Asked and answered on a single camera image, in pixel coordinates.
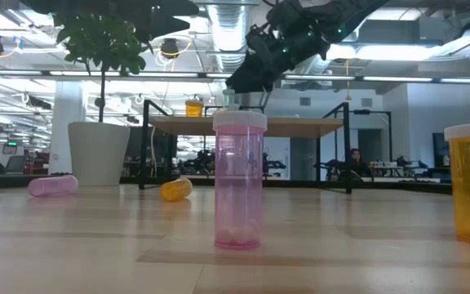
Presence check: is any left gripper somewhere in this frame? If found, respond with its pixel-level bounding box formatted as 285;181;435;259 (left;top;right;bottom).
20;0;201;42

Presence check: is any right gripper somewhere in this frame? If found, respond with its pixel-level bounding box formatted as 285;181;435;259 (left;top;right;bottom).
226;0;342;95

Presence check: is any green pill bottle white cap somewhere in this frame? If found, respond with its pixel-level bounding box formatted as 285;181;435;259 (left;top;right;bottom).
222;92;237;112

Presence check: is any green leafy plant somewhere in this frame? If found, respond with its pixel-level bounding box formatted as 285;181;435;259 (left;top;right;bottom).
53;11;154;123

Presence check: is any pink pill bottle white cap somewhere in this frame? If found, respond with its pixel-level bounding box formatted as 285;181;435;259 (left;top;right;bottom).
27;174;80;198
212;110;268;251

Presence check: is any person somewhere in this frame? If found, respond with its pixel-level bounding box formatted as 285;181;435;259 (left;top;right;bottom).
347;148;373;180

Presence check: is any long linear light bar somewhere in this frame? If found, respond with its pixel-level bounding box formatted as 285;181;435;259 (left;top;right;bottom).
0;68;470;85

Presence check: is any white plant pot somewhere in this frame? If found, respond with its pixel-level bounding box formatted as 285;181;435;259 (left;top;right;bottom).
68;121;131;187

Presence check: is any dark display screen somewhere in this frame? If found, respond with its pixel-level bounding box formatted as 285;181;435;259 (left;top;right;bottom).
432;131;451;168

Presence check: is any grey office chair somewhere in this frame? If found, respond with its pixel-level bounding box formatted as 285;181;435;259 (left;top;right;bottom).
4;154;28;175

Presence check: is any silver air duct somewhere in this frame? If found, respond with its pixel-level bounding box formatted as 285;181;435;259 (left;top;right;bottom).
206;0;260;73

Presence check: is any wooden shelf black frame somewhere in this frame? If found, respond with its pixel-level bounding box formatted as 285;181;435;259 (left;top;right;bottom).
139;99;353;195

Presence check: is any black aluminium frame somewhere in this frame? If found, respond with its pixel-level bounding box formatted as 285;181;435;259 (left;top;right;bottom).
0;171;453;196

